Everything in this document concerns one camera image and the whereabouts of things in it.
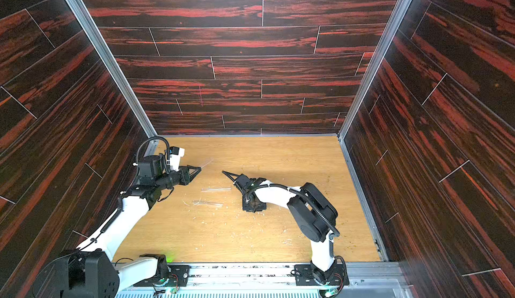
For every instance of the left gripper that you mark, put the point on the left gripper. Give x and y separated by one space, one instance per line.
184 177

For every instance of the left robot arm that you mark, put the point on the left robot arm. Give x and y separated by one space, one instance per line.
89 269

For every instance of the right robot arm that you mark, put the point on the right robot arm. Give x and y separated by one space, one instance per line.
314 215

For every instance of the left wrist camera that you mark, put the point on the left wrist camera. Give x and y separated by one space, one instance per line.
175 155

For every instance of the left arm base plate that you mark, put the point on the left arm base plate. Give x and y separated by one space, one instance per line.
176 277

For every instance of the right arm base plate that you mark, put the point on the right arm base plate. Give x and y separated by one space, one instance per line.
309 275

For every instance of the aluminium front rail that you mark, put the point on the aluminium front rail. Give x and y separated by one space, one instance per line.
275 280

